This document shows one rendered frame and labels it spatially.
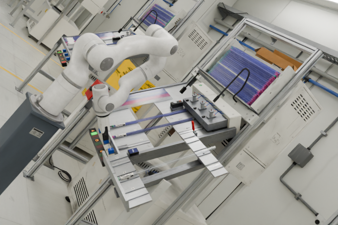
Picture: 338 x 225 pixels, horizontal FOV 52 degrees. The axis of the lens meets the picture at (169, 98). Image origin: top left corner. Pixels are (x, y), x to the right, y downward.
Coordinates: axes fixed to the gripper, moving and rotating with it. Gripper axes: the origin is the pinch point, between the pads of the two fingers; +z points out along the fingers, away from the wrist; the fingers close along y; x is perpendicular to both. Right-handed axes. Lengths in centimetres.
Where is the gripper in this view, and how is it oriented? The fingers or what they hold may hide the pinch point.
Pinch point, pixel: (105, 136)
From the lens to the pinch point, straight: 200.8
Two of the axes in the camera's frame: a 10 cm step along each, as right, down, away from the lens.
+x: 9.2, -1.9, 3.4
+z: 0.1, 8.8, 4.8
